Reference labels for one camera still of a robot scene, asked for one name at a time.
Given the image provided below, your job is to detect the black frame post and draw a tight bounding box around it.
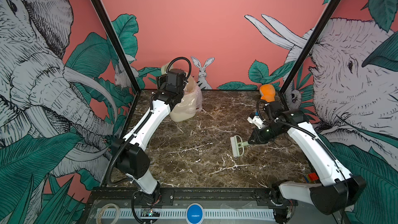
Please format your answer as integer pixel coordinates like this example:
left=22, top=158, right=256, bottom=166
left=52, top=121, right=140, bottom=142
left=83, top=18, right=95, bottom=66
left=90, top=0, right=141, bottom=93
left=279, top=0, right=341, bottom=94

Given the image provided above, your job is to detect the left black frame post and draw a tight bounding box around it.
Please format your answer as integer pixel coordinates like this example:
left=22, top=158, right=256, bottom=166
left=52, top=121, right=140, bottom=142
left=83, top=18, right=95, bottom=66
left=90, top=0, right=141, bottom=93

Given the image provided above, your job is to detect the coiled clear cable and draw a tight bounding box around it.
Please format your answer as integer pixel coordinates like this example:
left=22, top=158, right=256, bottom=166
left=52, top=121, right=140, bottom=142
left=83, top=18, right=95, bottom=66
left=95, top=203, right=121, bottom=224

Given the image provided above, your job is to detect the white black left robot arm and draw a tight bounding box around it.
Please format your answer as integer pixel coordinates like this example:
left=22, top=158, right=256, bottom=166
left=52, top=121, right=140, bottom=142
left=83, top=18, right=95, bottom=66
left=106, top=68, right=190, bottom=205

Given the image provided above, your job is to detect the white slotted cable duct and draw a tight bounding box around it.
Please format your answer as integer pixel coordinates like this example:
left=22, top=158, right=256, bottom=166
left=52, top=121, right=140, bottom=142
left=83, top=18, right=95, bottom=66
left=102, top=208, right=275, bottom=222

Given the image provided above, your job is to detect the blue round button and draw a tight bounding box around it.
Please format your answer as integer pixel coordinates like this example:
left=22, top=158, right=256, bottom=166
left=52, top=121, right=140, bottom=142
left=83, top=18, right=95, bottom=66
left=186, top=203, right=204, bottom=224

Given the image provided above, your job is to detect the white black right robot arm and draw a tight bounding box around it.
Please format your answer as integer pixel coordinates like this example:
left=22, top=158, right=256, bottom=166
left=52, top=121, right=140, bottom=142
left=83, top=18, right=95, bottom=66
left=247, top=110, right=366, bottom=215

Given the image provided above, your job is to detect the orange carrot plush toy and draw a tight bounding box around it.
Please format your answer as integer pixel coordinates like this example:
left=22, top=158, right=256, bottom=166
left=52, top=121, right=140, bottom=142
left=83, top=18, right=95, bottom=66
left=259, top=84, right=276, bottom=102

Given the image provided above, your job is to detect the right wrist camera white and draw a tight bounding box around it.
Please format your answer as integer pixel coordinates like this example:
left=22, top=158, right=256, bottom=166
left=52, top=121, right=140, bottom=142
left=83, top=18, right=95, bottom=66
left=247, top=113, right=265, bottom=129

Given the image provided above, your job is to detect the right black frame post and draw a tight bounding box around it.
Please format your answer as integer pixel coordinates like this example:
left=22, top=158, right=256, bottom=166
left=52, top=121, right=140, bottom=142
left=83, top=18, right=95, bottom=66
left=279, top=0, right=341, bottom=94

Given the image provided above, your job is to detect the cream plastic trash bin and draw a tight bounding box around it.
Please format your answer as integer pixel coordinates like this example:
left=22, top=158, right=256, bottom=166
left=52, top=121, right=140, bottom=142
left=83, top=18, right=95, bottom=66
left=170, top=76, right=201, bottom=122

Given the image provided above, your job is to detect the pale green hand brush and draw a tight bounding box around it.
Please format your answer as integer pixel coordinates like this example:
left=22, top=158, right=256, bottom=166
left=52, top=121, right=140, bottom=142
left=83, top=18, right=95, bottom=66
left=230, top=135, right=249, bottom=157

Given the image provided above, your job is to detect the black front mounting rail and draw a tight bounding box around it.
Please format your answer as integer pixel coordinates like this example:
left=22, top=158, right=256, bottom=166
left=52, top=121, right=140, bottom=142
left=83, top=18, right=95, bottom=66
left=90, top=187, right=338, bottom=207

